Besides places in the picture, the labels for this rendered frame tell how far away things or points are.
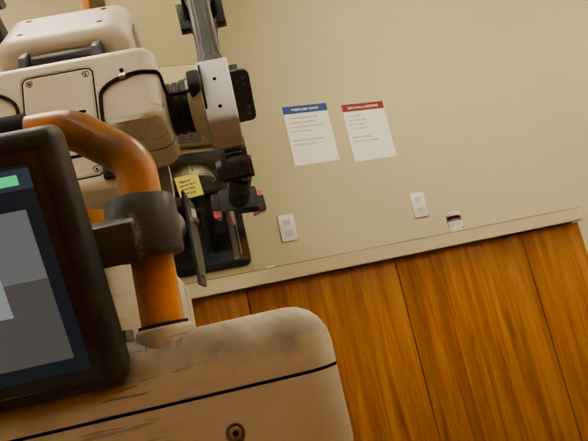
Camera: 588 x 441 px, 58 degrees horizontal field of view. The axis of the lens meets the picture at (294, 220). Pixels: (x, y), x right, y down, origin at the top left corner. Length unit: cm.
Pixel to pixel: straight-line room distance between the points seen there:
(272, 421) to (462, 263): 137
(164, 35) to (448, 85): 143
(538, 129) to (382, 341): 174
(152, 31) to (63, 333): 169
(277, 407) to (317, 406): 3
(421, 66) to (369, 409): 176
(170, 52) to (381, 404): 132
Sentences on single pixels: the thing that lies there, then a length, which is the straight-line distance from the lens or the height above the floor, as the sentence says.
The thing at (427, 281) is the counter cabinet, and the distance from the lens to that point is 164.
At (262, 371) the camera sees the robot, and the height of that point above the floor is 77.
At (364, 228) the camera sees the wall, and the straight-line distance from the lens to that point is 235.
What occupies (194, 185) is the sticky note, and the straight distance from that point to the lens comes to 177.
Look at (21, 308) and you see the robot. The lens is 38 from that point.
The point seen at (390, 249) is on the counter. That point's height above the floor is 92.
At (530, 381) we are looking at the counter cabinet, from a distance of 181.
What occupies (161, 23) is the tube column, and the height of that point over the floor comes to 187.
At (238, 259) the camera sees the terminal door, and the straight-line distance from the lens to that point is 173.
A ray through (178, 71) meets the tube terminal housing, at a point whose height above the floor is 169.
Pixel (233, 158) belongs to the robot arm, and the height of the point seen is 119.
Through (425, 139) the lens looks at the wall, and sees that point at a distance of 262.
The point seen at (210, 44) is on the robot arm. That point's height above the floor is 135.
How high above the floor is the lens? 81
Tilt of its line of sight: 10 degrees up
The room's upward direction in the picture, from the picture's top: 13 degrees counter-clockwise
